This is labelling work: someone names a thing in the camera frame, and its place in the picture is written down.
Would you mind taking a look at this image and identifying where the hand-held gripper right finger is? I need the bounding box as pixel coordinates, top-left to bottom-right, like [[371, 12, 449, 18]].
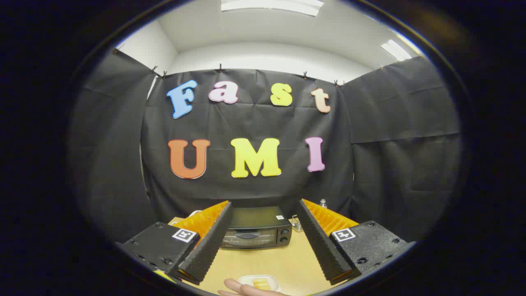
[[297, 199, 415, 285]]

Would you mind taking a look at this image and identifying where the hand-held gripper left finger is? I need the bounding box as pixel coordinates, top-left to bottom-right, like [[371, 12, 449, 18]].
[[117, 201, 233, 286]]

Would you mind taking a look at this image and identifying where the black toaster oven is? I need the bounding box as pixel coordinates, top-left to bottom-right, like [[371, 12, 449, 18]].
[[221, 206, 293, 250]]

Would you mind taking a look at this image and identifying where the white oval plate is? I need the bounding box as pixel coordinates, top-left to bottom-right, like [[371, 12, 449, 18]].
[[238, 274, 282, 293]]

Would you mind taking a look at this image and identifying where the row of small cloth clips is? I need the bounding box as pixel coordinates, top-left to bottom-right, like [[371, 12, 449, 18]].
[[113, 43, 385, 87]]

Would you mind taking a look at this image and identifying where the ceiling light panel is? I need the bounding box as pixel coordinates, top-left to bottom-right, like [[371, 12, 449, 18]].
[[221, 0, 324, 17], [381, 39, 413, 61]]

